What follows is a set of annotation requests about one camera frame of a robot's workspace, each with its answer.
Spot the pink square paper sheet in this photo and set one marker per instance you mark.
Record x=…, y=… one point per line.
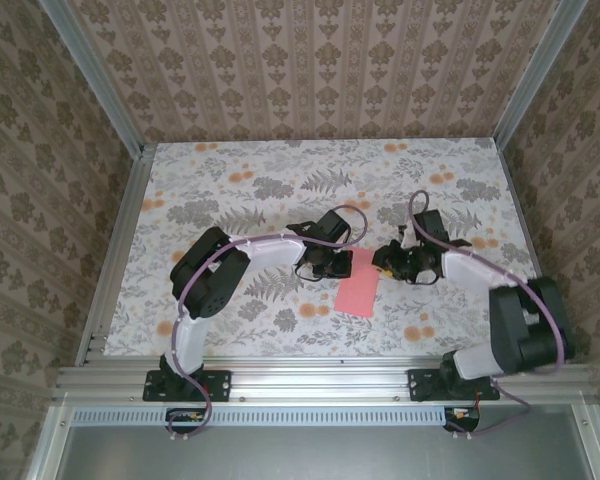
x=357, y=295

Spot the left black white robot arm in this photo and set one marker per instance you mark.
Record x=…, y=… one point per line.
x=210, y=280

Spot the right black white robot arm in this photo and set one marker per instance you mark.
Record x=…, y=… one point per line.
x=520, y=320

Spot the grey sheet metal panel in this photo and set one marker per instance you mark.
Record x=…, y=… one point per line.
x=320, y=455

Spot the floral patterned table cover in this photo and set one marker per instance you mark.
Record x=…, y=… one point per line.
x=280, y=170

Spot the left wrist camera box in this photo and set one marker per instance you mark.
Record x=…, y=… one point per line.
x=335, y=224

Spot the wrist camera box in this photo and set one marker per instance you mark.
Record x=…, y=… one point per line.
x=335, y=224
x=432, y=225

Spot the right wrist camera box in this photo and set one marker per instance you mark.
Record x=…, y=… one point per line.
x=432, y=225

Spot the aluminium mounting rail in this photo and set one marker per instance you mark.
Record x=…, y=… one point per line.
x=320, y=380

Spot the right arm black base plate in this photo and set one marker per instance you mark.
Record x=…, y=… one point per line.
x=420, y=385

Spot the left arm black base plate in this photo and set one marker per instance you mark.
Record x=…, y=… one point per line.
x=220, y=385

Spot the aluminium side rail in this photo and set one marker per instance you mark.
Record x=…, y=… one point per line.
x=125, y=235

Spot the aluminium frame post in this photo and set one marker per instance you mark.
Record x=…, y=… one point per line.
x=95, y=80
x=535, y=75

